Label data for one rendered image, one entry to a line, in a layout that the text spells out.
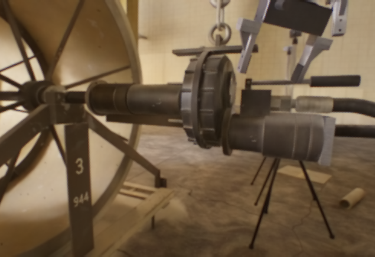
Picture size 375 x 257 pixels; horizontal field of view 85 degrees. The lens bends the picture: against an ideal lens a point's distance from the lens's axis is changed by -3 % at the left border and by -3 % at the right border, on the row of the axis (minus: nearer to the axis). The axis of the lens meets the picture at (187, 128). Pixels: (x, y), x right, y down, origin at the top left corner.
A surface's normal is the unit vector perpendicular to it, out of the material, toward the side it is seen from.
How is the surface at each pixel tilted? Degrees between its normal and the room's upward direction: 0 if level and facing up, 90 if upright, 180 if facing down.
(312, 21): 113
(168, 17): 90
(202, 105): 93
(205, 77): 65
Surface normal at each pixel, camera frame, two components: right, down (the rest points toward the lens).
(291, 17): 0.07, 0.52
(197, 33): -0.37, 0.11
